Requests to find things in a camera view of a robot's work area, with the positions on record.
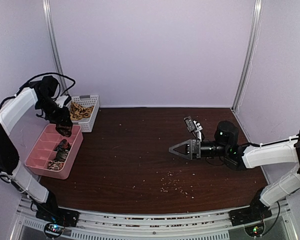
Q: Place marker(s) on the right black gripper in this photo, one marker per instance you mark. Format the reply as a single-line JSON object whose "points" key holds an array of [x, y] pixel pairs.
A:
{"points": [[195, 149]]}

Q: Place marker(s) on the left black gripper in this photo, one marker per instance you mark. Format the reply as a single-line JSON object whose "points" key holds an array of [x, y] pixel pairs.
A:
{"points": [[61, 119]]}

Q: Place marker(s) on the dark red patterned tie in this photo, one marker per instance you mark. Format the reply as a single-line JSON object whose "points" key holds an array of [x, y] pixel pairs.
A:
{"points": [[64, 127]]}

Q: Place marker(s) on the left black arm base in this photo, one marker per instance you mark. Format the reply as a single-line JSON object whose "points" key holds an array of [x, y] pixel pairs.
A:
{"points": [[50, 211]]}

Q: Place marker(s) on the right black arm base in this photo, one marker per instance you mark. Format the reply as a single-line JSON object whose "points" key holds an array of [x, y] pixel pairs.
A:
{"points": [[256, 211]]}

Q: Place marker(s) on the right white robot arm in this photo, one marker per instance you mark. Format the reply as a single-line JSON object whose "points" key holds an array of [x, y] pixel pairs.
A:
{"points": [[241, 157]]}

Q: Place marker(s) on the leopard print tie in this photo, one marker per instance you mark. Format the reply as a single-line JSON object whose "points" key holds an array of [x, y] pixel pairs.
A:
{"points": [[79, 112]]}

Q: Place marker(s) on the white perforated plastic basket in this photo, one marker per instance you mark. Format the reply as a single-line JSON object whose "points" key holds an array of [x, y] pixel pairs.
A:
{"points": [[87, 100]]}

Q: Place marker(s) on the rolled dark tie in box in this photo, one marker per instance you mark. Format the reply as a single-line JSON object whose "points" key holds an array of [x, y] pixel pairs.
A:
{"points": [[62, 150]]}

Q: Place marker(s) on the pink divided plastic box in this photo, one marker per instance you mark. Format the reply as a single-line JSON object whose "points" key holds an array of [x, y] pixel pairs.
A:
{"points": [[43, 152]]}

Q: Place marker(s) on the rolled leopard tie in box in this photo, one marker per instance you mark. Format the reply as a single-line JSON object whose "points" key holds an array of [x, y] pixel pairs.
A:
{"points": [[55, 165]]}

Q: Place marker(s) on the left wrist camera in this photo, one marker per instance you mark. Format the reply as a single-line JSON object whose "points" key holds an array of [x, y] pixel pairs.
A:
{"points": [[63, 101]]}

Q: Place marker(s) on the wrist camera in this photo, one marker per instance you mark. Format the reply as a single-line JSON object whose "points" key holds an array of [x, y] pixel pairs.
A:
{"points": [[194, 127], [63, 101]]}

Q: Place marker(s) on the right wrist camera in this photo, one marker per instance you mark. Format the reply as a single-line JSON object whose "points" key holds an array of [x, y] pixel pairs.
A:
{"points": [[194, 127]]}

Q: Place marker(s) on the aluminium front rail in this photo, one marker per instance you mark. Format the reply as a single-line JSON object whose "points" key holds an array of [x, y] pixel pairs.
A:
{"points": [[207, 225]]}

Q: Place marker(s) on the left aluminium frame post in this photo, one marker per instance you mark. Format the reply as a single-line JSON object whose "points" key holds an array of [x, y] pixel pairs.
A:
{"points": [[52, 37]]}

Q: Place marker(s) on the aluminium frame post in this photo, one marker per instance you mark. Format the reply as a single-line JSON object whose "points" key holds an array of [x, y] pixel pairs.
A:
{"points": [[52, 37], [251, 46]]}

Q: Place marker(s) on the right aluminium frame post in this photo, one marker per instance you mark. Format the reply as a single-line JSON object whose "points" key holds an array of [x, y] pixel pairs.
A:
{"points": [[251, 46]]}

